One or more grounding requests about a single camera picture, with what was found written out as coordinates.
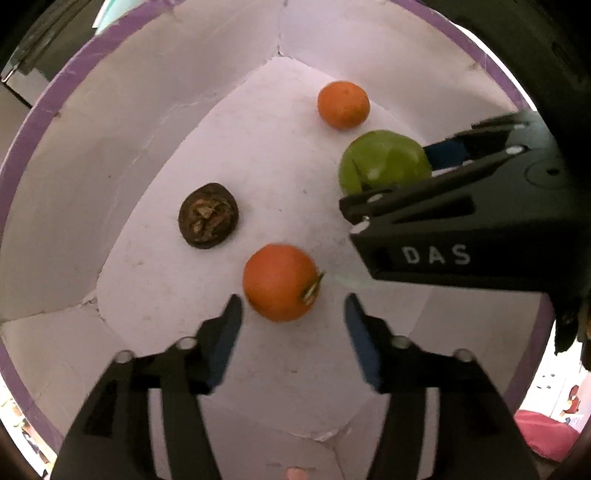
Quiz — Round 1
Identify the purple cardboard box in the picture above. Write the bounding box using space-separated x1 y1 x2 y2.
1 1 550 479

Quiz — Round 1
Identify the orange tangerine in box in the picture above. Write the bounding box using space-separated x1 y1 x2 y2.
317 80 370 130

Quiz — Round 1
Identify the orange tangerine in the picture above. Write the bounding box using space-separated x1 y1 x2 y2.
242 243 324 323
317 80 370 130

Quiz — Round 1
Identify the green round fruit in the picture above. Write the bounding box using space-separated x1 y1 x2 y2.
339 130 432 195

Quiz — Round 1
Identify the dark walnut-like fruit in box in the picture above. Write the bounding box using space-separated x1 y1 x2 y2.
177 183 239 250

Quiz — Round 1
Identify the pink cloth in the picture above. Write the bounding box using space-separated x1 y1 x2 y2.
514 410 580 463

